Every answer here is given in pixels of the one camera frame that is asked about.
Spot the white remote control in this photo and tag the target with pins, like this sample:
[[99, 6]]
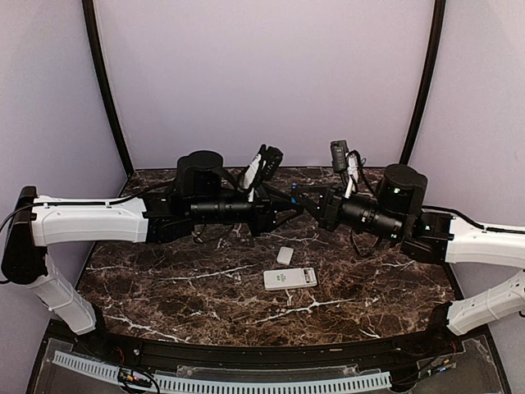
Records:
[[287, 279]]

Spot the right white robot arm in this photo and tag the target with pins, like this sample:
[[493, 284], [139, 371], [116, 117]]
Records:
[[428, 235]]

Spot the blue AAA battery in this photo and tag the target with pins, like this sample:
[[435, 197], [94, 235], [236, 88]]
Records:
[[293, 193]]

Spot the white battery cover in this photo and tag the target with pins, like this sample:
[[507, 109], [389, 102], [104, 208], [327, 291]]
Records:
[[285, 255]]

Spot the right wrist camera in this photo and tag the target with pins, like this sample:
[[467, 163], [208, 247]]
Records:
[[347, 164]]

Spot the black frame post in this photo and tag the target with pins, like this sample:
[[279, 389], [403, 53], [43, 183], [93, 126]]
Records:
[[96, 49], [434, 40]]

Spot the right black frame post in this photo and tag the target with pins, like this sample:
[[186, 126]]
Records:
[[434, 40]]

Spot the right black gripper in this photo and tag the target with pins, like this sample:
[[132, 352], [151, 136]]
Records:
[[330, 204]]

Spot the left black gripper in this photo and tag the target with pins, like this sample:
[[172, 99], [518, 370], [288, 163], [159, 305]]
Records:
[[266, 208]]

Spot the black front rail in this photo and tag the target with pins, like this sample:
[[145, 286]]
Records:
[[396, 352]]

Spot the left black frame post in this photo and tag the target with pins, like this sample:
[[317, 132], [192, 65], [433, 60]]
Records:
[[96, 49]]

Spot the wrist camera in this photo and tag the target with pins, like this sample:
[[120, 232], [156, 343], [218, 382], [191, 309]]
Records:
[[262, 168], [347, 164]]

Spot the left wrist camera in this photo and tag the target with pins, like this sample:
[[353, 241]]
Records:
[[262, 168]]

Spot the white slotted cable duct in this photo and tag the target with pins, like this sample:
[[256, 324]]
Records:
[[203, 380]]

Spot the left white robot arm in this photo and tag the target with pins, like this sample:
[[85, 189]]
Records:
[[202, 193]]

